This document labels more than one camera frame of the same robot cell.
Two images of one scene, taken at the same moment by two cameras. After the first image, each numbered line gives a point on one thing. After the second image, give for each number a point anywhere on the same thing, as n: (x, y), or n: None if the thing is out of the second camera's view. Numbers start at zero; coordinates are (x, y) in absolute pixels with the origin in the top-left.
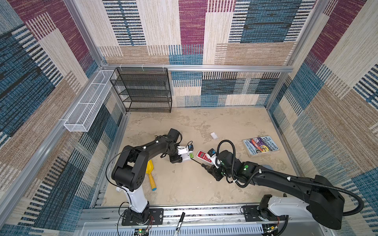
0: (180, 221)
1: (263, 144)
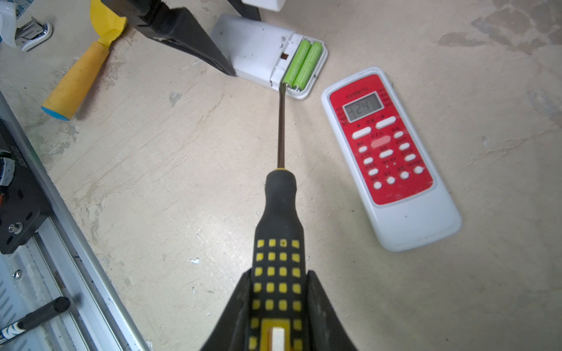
0: (34, 318)
1: None
